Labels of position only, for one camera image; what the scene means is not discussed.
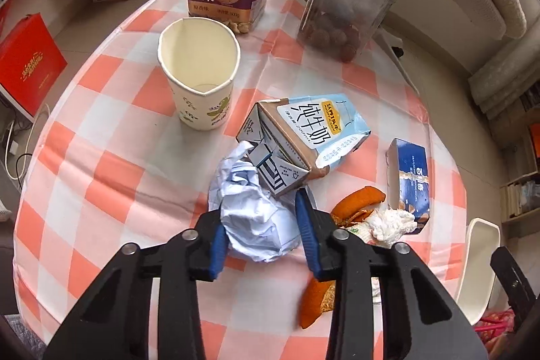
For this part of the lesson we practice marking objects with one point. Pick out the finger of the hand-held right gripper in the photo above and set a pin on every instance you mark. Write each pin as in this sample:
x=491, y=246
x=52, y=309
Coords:
x=512, y=280

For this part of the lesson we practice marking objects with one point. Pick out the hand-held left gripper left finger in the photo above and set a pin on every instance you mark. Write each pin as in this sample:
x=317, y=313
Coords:
x=217, y=248

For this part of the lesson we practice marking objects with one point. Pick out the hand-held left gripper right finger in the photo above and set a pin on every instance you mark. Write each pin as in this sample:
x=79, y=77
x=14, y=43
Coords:
x=304, y=231

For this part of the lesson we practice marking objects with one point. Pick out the white paper ball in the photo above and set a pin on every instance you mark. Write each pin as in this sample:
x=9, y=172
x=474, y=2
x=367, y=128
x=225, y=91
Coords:
x=249, y=216

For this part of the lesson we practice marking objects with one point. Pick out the white plastic chair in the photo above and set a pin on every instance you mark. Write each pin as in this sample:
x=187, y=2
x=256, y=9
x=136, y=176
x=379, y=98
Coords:
x=476, y=271

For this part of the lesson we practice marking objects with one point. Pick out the pink patterned bag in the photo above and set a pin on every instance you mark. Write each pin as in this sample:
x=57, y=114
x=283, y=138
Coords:
x=495, y=326

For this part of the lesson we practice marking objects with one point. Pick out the small printed wrapper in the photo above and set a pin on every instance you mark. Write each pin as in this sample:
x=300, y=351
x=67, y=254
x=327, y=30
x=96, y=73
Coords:
x=358, y=232

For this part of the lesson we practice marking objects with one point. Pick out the orange peel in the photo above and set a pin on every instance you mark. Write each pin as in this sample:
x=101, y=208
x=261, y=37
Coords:
x=358, y=202
x=314, y=301

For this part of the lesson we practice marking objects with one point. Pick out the crumpled white tissue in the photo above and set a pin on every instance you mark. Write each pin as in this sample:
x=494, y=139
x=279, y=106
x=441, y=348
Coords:
x=390, y=223

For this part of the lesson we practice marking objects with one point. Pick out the wooden bookshelf with books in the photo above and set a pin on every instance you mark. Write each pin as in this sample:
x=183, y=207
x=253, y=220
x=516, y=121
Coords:
x=523, y=183

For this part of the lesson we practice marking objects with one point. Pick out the crushed milk carton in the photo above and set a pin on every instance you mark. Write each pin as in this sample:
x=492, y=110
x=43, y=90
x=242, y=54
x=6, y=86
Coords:
x=303, y=132

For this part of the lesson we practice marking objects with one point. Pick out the blue cardboard box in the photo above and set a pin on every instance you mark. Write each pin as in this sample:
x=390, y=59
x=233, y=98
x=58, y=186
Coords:
x=411, y=183

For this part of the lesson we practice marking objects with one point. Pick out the white paper cup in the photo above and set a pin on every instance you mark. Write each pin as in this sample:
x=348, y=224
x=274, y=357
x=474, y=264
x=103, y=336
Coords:
x=198, y=60

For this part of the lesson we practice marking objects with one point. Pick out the red gift box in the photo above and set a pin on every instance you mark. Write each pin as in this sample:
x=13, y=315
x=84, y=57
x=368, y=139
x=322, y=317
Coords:
x=29, y=64

